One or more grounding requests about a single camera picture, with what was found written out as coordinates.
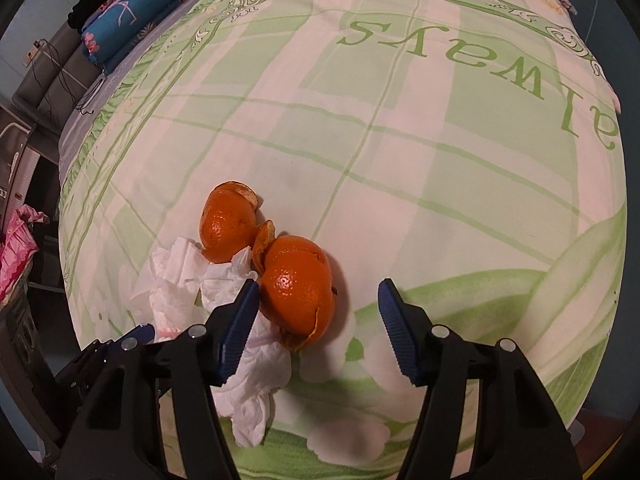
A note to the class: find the blue floral pillow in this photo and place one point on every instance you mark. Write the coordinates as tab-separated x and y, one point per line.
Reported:
122	15

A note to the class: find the white tissue paper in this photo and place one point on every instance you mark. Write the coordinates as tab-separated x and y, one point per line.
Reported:
175	285

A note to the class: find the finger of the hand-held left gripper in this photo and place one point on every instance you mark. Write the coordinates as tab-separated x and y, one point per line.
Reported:
140	332

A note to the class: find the small orange peel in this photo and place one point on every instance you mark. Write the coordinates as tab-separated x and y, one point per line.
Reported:
227	222

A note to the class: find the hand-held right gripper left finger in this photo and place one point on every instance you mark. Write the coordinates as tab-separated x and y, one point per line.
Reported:
235	332

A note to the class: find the large orange peel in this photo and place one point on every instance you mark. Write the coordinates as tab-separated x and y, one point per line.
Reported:
295	285

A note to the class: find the grey padded headboard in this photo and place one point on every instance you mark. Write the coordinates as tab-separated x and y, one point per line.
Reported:
50	75

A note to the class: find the green floral printed blanket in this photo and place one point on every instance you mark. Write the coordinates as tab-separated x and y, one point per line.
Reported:
400	160

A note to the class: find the dark cabinet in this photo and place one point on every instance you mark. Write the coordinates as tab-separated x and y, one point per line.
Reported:
20	160

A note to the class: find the white power strip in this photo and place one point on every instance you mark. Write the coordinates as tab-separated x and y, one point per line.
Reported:
33	55

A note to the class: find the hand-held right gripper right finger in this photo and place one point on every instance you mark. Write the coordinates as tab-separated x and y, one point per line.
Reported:
402	335

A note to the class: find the pink cloth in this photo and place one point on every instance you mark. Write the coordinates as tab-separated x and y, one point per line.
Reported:
15	255

